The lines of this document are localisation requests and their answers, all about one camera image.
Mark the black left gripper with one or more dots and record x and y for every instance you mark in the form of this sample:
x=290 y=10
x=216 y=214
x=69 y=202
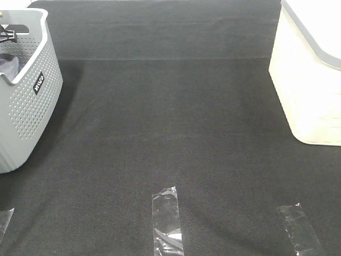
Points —
x=7 y=35

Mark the grey towel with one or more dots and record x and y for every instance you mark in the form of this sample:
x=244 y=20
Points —
x=9 y=65

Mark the grey perforated laundry basket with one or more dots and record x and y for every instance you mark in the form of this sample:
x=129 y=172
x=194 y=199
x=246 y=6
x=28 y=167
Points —
x=28 y=101

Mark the black table mat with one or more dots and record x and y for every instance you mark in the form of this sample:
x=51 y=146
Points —
x=159 y=94

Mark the clear tape strip left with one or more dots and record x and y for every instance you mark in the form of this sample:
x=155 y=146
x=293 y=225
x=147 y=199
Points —
x=5 y=218

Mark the clear tape strip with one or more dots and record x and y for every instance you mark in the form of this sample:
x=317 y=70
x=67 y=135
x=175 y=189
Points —
x=299 y=230
x=5 y=218
x=167 y=235

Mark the clear tape strip centre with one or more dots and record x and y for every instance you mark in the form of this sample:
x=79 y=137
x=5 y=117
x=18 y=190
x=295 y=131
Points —
x=167 y=235

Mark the cream woven storage basket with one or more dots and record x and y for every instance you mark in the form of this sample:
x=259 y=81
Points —
x=305 y=69

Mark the clear tape strip right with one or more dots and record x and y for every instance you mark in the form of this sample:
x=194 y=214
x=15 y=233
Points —
x=299 y=230

